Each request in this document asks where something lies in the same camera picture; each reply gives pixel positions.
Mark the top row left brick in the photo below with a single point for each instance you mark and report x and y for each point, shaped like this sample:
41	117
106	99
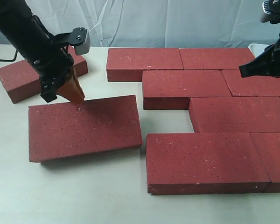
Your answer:
128	64

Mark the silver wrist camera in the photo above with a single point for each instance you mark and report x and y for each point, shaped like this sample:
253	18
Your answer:
80	40
270	11

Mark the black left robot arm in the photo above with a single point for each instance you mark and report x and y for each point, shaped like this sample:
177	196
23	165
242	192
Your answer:
46	53

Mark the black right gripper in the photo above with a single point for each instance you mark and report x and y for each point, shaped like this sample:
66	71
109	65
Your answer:
266	64

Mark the top row right brick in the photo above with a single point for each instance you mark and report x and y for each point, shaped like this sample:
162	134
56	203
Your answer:
215	58

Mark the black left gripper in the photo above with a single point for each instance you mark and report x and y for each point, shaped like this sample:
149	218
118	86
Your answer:
58	77

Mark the red brick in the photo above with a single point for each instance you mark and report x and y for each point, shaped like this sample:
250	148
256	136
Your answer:
21	81
64	130

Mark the second row brick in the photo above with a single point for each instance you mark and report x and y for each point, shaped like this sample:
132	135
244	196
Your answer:
256	86
173	89

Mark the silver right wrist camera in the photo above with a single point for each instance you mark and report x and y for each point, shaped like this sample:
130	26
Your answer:
270	11

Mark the third row brick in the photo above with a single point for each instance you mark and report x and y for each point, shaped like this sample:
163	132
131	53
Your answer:
235	114

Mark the bottom row right brick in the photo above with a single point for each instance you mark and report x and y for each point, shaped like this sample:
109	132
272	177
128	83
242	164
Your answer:
268	147

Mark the bottom row left brick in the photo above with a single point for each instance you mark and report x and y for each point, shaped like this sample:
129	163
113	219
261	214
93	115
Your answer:
203	163

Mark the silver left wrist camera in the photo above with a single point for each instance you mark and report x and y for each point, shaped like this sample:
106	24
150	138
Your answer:
80	40

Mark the white backdrop curtain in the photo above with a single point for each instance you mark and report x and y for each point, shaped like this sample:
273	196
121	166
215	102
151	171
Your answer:
159	23

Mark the white plastic tray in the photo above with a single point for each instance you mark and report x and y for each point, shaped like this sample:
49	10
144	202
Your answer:
257	49

